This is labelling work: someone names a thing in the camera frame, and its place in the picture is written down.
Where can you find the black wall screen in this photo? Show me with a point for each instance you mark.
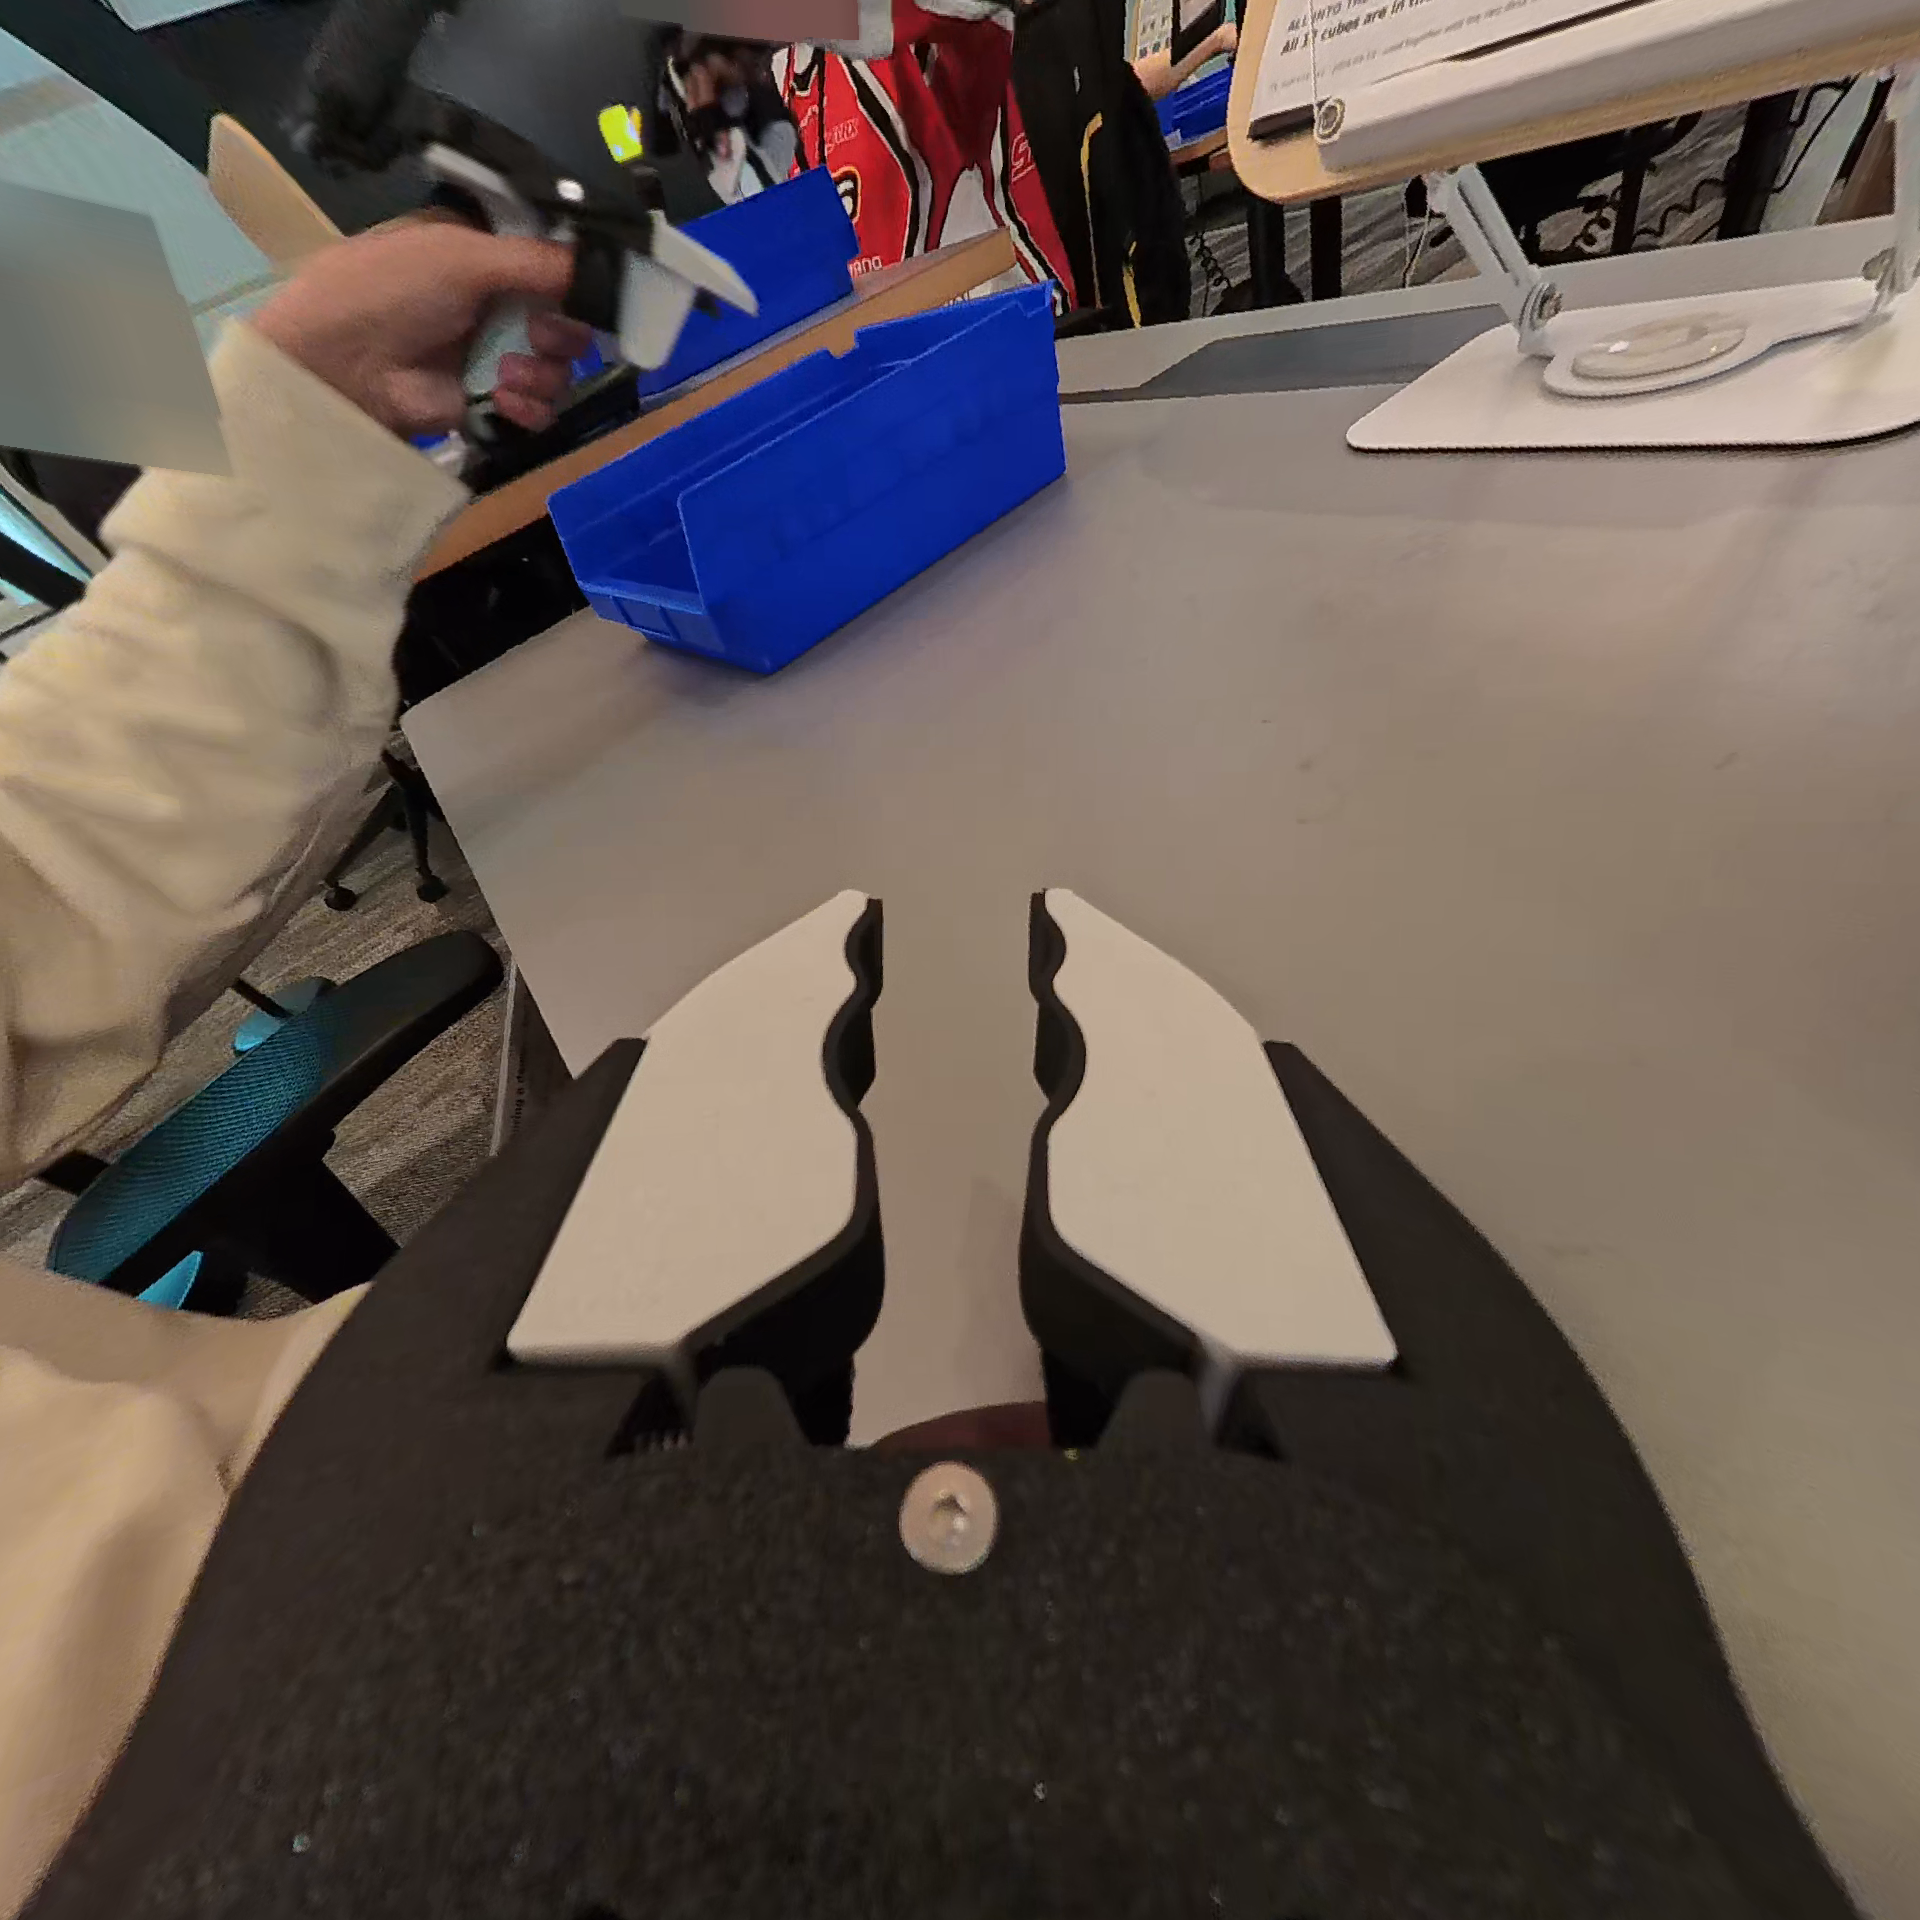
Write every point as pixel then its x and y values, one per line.
pixel 226 44

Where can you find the black office chair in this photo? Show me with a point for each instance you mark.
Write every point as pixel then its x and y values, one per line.
pixel 426 839

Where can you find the person's left forearm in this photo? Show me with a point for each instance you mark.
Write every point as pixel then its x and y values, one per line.
pixel 182 721

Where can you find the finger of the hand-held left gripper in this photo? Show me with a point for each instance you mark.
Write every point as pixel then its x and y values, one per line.
pixel 703 271
pixel 656 318

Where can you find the person's left hand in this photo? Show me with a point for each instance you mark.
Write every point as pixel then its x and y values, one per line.
pixel 389 330

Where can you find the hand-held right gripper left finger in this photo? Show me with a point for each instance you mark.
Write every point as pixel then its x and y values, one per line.
pixel 699 1184

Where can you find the black jacket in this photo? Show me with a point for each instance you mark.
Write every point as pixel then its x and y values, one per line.
pixel 1109 166

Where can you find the black framed marker sign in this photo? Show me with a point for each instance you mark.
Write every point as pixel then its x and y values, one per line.
pixel 525 1066

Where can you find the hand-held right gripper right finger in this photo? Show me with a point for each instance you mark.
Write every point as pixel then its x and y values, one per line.
pixel 1200 1184

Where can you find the printed instruction sheet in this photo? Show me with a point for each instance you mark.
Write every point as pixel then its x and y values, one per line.
pixel 1382 44

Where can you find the white folding stand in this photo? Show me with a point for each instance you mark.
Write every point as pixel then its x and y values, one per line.
pixel 1725 388

